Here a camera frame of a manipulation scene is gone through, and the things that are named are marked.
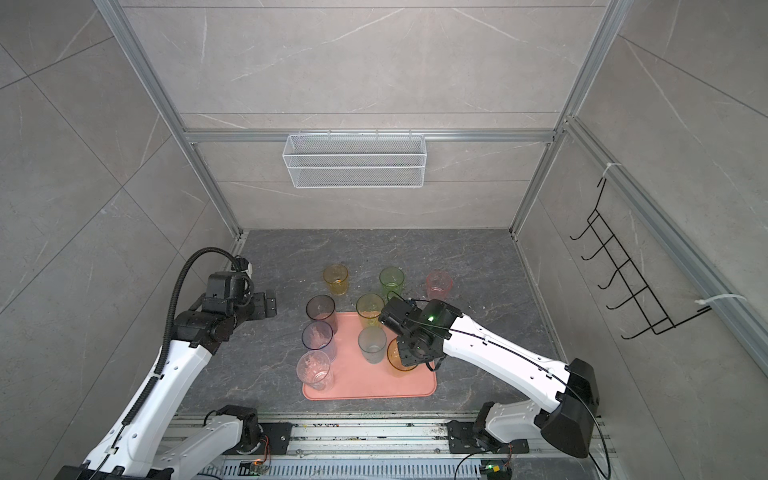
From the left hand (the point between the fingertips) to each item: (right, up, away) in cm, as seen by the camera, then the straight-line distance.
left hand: (253, 291), depth 76 cm
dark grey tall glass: (+16, -6, +8) cm, 19 cm away
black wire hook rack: (+92, 0, -12) cm, 93 cm away
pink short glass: (+53, -1, +28) cm, 60 cm away
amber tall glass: (+37, -14, -13) cm, 41 cm away
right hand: (+42, -15, -3) cm, 45 cm away
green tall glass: (+30, -5, +8) cm, 31 cm away
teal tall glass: (+31, -17, +10) cm, 36 cm away
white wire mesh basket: (+22, +42, +25) cm, 54 cm away
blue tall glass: (+15, -14, +7) cm, 22 cm away
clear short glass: (+13, -24, +10) cm, 29 cm away
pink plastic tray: (+28, -24, +9) cm, 38 cm away
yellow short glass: (+17, +2, +28) cm, 32 cm away
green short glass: (+37, +1, +24) cm, 44 cm away
